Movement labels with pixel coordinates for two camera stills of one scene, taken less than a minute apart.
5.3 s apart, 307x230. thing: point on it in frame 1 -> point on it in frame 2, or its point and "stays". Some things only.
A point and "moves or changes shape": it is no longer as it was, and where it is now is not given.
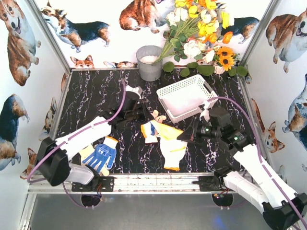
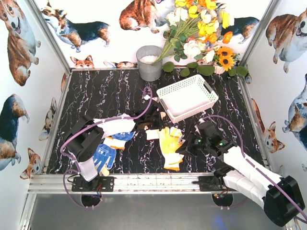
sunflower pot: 224,60 stays
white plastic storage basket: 181,100 stays
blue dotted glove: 104,155 stays
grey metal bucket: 148,70 stays
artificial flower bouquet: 194,28 stays
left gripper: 139,112 -> 151,117
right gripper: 194,132 -> 191,143
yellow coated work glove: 168,137 moves or changes shape
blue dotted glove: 152,129 -> 118,140
